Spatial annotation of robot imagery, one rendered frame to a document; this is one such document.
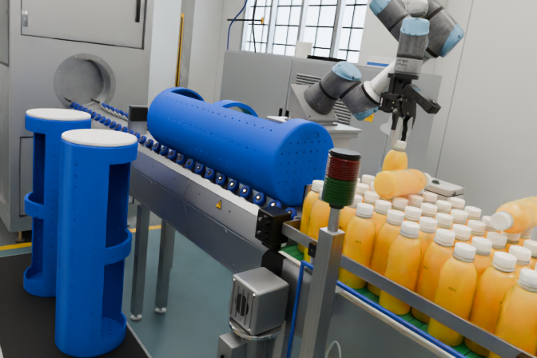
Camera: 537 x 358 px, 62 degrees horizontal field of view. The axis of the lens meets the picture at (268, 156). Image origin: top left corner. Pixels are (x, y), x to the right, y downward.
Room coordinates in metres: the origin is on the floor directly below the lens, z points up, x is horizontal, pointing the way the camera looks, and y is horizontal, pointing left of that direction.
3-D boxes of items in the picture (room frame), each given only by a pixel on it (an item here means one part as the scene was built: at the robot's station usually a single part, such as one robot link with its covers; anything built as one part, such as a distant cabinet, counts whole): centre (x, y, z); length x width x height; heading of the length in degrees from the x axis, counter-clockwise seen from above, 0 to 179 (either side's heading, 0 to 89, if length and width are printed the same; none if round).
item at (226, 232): (2.16, 0.53, 0.79); 2.17 x 0.29 x 0.34; 41
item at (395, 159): (1.32, -0.38, 1.11); 0.07 x 0.07 x 0.19
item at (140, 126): (2.37, 0.71, 1.00); 0.10 x 0.04 x 0.15; 131
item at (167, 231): (2.20, 0.48, 0.31); 0.06 x 0.06 x 0.63; 41
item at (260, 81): (3.99, -0.28, 0.72); 2.15 x 0.54 x 1.45; 39
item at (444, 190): (1.41, -0.52, 1.05); 0.20 x 0.10 x 0.10; 41
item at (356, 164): (0.84, -0.14, 1.23); 0.06 x 0.06 x 0.04
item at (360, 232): (1.03, -0.24, 0.99); 0.07 x 0.07 x 0.19
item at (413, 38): (1.33, -0.37, 1.52); 0.09 x 0.08 x 0.11; 160
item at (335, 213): (0.84, -0.14, 1.18); 0.06 x 0.06 x 0.16
